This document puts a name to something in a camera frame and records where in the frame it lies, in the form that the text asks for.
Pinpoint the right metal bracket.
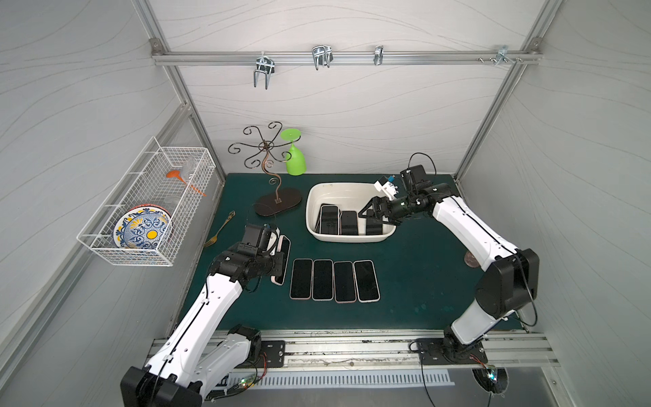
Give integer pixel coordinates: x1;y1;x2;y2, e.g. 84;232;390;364
477;46;524;66

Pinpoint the dark pink case phone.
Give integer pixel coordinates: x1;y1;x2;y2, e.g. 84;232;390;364
366;219;383;236

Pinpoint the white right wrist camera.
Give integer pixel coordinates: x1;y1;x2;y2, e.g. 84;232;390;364
374;176;398;201

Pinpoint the green table mat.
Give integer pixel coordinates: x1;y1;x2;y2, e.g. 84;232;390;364
179;173;483;331

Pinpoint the left metal hook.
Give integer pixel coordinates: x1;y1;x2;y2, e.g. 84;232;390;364
254;55;276;90

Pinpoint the mint green case phone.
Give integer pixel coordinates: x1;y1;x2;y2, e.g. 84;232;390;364
312;259;334;301

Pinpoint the green plastic wine glass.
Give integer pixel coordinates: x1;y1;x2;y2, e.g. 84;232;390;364
281;129;307;176

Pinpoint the aluminium top rail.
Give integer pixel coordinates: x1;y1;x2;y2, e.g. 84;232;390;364
152;49;544;68

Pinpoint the white wire wall basket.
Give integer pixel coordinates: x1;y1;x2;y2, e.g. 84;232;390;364
77;138;215;267

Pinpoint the light pink case phone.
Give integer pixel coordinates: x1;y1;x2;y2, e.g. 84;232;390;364
271;235;291;286

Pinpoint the middle metal hook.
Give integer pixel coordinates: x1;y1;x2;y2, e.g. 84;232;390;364
311;45;334;71

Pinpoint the small metal bracket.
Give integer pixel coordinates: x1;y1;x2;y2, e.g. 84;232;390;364
373;45;384;66

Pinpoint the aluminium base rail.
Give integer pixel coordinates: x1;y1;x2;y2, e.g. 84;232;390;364
261;329;560;371

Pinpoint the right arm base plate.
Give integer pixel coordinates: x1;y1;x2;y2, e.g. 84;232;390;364
410;337;488;366

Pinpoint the orange plastic funnel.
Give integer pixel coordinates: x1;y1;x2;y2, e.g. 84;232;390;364
166;170;206;197

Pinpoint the cream case phone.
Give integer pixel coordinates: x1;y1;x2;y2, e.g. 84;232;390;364
354;260;381;303

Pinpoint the white vent strip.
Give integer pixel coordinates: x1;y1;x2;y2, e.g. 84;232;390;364
253;368;455;390

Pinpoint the white plastic storage box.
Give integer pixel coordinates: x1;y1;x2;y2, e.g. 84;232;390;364
305;182;397;244

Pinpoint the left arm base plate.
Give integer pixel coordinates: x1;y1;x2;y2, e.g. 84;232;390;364
240;340;286;369

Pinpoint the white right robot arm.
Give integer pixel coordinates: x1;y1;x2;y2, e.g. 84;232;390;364
358;183;540;349

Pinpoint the brass spoon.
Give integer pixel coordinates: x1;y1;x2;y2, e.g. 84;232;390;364
203;210;237;249

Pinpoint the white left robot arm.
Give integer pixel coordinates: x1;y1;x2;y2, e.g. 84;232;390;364
120;244;286;406

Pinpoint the rose case phone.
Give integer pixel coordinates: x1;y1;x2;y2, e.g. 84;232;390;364
289;259;313;300

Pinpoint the blue yellow patterned plate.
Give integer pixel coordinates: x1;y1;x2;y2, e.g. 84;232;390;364
113;205;171;250

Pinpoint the metal hook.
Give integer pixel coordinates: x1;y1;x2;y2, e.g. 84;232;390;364
311;45;334;71
254;55;276;90

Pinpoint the red black wire bundle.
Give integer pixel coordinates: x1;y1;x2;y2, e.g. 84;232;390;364
208;350;269;400

